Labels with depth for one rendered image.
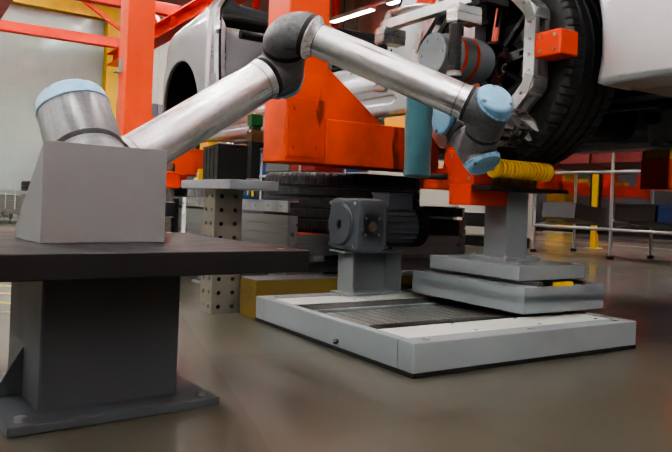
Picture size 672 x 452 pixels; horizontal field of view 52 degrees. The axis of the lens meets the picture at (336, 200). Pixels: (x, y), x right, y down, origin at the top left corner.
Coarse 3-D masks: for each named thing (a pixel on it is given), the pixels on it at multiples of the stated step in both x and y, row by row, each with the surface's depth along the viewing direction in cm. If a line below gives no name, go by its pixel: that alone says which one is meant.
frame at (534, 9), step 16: (512, 0) 200; (528, 0) 195; (528, 16) 195; (544, 16) 195; (432, 32) 236; (528, 32) 195; (416, 48) 236; (528, 48) 195; (528, 64) 194; (544, 64) 195; (528, 80) 194; (544, 80) 195; (512, 96) 199; (528, 96) 196; (528, 112) 201; (448, 144) 221
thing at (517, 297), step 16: (416, 272) 236; (432, 272) 237; (448, 272) 232; (416, 288) 235; (432, 288) 228; (448, 288) 222; (464, 288) 216; (480, 288) 210; (496, 288) 204; (512, 288) 199; (528, 288) 196; (544, 288) 200; (560, 288) 204; (576, 288) 208; (592, 288) 212; (480, 304) 210; (496, 304) 204; (512, 304) 199; (528, 304) 196; (544, 304) 200; (560, 304) 204; (576, 304) 208; (592, 304) 212
